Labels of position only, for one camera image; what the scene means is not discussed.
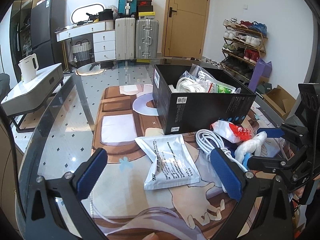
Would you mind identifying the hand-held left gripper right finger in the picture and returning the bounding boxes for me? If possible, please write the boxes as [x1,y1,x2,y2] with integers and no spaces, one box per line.
[209,147,295,240]

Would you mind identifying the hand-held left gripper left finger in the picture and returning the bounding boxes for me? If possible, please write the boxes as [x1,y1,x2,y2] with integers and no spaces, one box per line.
[26,147,108,240]

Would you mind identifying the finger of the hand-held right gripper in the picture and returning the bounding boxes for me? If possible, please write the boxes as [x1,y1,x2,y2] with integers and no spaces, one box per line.
[243,152,300,177]
[257,122,313,153]

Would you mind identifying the red and white packet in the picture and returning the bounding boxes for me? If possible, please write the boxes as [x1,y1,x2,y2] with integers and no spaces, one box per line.
[210,120,253,143]

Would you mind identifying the white power cable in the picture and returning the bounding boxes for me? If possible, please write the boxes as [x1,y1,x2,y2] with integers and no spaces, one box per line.
[195,129,248,173]

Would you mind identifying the white printed packet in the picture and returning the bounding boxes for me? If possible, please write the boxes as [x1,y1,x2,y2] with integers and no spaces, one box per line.
[134,134,202,191]

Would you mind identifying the black cardboard box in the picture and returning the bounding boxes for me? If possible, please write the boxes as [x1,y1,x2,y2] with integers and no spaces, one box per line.
[152,64,257,135]

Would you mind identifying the white striped rope bundle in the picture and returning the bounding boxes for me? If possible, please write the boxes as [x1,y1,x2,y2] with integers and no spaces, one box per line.
[191,64,215,87]

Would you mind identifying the zip bag of white laces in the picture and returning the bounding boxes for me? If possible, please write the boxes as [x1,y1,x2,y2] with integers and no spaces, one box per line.
[176,65,208,94]

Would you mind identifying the open cardboard box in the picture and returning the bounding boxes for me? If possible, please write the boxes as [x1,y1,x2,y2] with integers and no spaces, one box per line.
[261,84,298,120]

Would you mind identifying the dark green box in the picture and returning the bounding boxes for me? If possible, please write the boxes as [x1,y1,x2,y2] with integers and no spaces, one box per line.
[256,82,269,94]

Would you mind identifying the purple bag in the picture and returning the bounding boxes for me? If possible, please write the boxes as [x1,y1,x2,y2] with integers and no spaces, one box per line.
[247,58,272,93]

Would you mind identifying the printed desk mat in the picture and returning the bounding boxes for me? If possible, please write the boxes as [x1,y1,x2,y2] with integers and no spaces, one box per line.
[90,86,300,240]

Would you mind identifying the bamboo shoe rack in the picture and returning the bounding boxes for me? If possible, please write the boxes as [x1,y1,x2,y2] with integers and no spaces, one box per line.
[221,19,268,83]

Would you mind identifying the beige cabinet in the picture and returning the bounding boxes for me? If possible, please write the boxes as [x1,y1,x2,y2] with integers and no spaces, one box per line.
[0,122,18,230]

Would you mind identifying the white sneakers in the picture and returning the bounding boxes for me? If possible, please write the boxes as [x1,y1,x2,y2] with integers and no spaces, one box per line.
[201,56,220,67]

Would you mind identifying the white low side table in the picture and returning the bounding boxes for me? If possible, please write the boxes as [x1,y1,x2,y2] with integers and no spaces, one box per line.
[0,62,64,133]

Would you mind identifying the round floor rug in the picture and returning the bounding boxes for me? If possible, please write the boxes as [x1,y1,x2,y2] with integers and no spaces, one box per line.
[76,62,105,76]

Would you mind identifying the woven basket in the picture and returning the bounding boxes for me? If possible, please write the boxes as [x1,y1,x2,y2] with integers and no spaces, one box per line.
[72,40,93,62]

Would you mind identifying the white electric kettle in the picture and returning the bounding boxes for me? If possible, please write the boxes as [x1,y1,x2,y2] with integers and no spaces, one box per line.
[18,54,39,84]

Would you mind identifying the dark cloth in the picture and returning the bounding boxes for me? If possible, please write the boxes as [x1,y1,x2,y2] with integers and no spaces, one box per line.
[0,73,10,100]

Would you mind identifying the white vanity desk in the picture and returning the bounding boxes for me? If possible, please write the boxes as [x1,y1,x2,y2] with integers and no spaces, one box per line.
[55,21,117,63]

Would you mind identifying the wooden door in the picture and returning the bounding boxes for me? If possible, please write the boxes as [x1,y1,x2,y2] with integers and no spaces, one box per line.
[161,0,212,58]

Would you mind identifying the white suitcase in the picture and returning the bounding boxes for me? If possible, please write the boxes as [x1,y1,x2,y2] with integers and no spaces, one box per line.
[115,17,136,60]

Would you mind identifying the silver suitcase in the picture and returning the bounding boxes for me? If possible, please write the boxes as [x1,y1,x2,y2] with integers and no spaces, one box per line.
[135,19,160,59]

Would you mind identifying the black refrigerator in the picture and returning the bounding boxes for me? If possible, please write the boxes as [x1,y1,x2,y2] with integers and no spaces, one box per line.
[30,0,66,67]

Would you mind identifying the black cylindrical box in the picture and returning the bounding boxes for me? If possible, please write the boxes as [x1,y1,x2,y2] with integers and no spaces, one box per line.
[98,9,113,21]

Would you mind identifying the dark glass cabinet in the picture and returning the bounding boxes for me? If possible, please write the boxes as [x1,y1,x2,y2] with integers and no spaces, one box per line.
[10,0,52,65]

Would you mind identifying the oval mirror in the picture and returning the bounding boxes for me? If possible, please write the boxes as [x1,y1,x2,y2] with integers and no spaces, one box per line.
[70,3,103,25]

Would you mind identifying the black shoe box red logo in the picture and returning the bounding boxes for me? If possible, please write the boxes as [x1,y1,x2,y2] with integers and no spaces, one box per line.
[138,0,153,12]

